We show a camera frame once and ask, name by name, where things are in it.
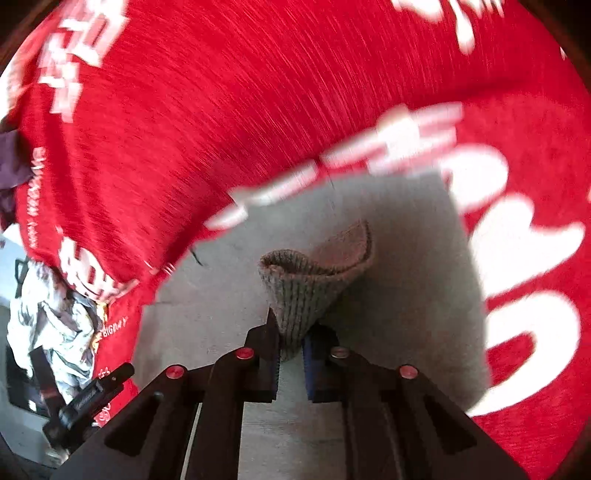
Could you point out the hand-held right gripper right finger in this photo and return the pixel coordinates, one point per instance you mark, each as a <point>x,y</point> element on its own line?
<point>313,369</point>

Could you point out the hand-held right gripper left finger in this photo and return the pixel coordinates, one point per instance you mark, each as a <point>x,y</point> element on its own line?
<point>264,369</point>

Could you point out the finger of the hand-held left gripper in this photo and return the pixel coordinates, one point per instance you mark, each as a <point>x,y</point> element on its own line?
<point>87,399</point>

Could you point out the grey knit sweater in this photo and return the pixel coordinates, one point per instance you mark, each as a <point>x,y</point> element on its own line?
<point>406,286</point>

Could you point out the white grey crumpled cloth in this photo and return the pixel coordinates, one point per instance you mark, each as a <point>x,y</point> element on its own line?
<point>60,323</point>

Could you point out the dark purple cloth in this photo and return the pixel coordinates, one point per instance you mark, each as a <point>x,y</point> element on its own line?
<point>11,170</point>

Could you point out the red printed blanket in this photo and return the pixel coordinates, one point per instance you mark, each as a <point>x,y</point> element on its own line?
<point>231,115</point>

